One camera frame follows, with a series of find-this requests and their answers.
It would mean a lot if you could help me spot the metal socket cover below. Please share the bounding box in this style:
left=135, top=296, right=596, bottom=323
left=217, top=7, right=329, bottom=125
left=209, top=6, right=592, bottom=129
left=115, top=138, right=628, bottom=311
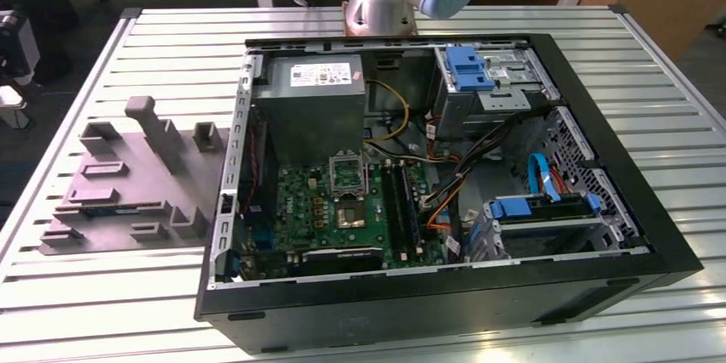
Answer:
left=327, top=148, right=371, bottom=202

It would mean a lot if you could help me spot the CPU socket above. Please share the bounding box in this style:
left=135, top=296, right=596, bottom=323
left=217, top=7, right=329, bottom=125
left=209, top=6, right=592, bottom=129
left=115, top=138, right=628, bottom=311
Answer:
left=333, top=199, right=374, bottom=231

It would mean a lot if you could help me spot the grey power supply unit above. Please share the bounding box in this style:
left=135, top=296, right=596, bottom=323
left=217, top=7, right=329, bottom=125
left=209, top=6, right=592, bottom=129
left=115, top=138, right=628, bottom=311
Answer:
left=249, top=54, right=367, bottom=164

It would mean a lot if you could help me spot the black RAM stick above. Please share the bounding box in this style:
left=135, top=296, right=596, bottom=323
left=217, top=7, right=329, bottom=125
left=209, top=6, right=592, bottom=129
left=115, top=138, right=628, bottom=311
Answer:
left=395, top=159, right=426, bottom=254

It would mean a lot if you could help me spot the green motherboard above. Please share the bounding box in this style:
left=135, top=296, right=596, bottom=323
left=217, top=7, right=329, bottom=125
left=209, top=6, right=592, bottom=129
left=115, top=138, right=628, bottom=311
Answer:
left=237, top=135, right=456, bottom=281

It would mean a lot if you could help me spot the black graphics card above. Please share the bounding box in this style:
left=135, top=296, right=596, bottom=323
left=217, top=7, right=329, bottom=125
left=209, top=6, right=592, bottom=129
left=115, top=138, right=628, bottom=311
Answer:
left=286, top=246, right=385, bottom=277

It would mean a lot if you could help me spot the blue drive bay latch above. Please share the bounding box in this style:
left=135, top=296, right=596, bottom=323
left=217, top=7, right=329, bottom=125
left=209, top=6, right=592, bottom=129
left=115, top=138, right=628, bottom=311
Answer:
left=446, top=46, right=494, bottom=93

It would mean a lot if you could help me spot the metal drive cage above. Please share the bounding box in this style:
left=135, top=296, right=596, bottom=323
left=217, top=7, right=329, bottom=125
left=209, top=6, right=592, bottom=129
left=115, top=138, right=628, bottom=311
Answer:
left=434, top=46, right=561, bottom=139

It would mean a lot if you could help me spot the hard disk in blue carrier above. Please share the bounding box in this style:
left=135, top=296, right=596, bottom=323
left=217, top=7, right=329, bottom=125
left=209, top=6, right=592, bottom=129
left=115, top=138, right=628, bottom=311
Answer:
left=485, top=192, right=604, bottom=222

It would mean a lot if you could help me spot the metal disk bay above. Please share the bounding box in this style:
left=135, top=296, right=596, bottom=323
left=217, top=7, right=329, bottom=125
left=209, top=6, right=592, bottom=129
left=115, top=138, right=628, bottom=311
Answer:
left=465, top=203, right=652, bottom=262

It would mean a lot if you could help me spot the black PC case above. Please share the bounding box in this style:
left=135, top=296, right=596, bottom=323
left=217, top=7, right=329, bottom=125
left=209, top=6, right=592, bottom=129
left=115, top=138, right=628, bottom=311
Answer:
left=194, top=32, right=708, bottom=354

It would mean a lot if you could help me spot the grey parts rack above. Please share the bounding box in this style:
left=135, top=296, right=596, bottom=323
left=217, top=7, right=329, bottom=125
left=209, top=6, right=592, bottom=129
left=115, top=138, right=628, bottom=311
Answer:
left=39, top=96, right=231, bottom=257

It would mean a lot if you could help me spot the green RAM stick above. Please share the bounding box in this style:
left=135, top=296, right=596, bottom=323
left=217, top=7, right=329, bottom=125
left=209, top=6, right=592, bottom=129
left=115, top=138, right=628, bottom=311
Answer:
left=79, top=204, right=145, bottom=218

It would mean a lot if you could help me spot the grey stand leg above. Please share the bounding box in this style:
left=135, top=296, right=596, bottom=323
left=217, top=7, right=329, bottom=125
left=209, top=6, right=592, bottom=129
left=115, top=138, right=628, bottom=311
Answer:
left=0, top=86, right=31, bottom=130

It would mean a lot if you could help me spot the white yellow wire bundle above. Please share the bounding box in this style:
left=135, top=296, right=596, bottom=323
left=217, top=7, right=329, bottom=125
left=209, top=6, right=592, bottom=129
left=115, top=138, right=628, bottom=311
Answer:
left=366, top=141, right=461, bottom=165

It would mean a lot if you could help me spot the orange wire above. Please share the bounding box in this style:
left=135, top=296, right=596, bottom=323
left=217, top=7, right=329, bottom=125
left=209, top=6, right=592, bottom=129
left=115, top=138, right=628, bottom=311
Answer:
left=425, top=204, right=457, bottom=232

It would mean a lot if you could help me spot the black wire bundle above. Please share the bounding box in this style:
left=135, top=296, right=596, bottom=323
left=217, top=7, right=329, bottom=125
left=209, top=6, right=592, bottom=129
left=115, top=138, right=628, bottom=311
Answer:
left=422, top=107, right=556, bottom=209

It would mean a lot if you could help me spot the blue data wire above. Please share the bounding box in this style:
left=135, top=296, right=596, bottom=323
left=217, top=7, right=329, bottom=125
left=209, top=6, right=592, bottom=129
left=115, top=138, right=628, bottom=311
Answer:
left=526, top=153, right=564, bottom=203

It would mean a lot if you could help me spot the red data wire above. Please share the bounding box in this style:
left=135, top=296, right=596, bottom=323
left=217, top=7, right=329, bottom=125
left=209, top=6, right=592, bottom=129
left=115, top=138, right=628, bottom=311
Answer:
left=549, top=169, right=576, bottom=199

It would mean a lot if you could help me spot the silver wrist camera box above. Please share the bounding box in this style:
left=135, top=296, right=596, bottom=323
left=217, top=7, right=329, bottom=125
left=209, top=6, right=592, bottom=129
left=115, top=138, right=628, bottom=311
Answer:
left=0, top=12, right=44, bottom=86

